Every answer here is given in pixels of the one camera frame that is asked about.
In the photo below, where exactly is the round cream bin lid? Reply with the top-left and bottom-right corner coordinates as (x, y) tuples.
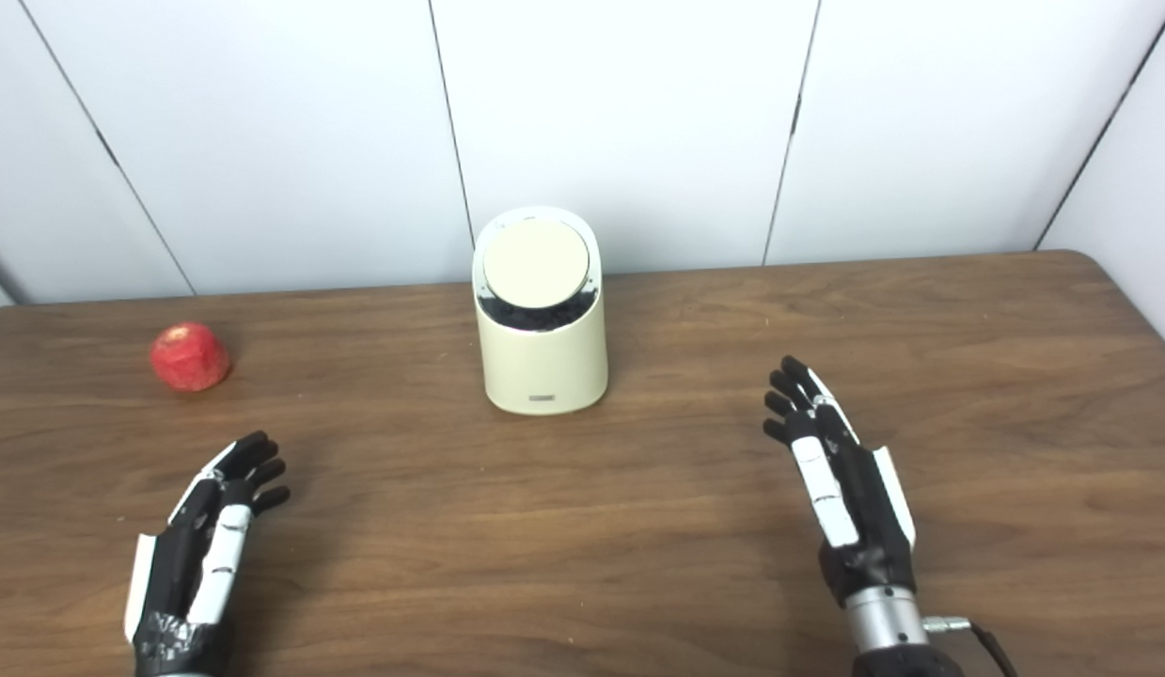
(481, 218), (590, 309)

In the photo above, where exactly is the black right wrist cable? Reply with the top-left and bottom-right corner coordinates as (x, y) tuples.
(923, 616), (1020, 677)

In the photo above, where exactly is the red apple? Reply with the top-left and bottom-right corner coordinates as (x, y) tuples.
(150, 323), (231, 392)

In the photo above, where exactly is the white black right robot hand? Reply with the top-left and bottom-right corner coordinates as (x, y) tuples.
(763, 355), (919, 607)

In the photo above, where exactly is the cream-colored bin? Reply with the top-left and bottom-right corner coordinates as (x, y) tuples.
(472, 206), (609, 416)

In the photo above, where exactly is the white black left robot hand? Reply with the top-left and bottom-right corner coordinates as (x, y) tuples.
(123, 431), (291, 674)

